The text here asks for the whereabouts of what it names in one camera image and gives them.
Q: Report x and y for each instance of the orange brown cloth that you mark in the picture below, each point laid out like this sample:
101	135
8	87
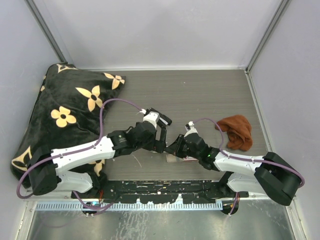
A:
239	132

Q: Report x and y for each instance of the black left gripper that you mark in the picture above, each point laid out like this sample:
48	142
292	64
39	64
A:
157	145

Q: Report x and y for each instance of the red white staple box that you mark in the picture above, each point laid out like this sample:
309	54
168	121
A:
174	159

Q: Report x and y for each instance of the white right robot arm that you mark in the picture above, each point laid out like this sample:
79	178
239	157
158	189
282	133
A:
269	174

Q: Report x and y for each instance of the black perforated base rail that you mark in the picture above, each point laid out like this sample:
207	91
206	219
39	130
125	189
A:
160	191

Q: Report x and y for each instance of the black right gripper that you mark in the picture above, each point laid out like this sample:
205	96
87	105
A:
175	148

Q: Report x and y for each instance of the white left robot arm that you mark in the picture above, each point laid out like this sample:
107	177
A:
50	170

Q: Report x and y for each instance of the black stapler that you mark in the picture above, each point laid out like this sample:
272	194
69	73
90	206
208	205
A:
163	119

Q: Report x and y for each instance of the black floral cushion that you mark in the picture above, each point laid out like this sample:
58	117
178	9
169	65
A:
67	111

